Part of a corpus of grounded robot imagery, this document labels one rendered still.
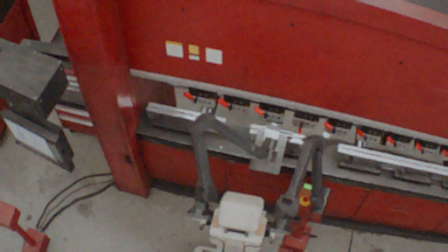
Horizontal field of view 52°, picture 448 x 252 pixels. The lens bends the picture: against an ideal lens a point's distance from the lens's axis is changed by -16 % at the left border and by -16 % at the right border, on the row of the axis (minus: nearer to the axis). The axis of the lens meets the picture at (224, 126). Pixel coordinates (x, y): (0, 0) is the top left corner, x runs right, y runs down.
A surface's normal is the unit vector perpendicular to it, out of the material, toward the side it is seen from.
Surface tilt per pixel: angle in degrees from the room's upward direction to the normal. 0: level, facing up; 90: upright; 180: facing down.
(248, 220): 48
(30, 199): 0
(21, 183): 0
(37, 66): 0
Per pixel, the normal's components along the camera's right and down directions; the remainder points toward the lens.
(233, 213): -0.16, 0.27
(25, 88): 0.00, -0.51
